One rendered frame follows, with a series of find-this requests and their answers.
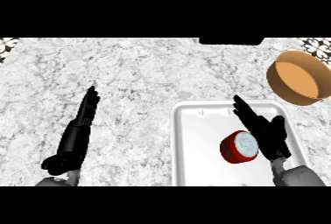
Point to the white rectangular tray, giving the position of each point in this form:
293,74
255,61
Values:
203,140

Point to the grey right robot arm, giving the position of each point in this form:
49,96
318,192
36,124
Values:
295,175

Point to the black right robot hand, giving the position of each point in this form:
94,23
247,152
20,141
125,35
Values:
268,137

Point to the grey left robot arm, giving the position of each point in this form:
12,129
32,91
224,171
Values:
58,180

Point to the red can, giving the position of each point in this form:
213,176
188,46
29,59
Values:
237,148

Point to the orange-brown round pot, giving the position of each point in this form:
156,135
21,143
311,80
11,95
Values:
298,78

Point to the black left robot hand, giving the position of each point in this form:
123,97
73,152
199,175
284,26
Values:
75,140

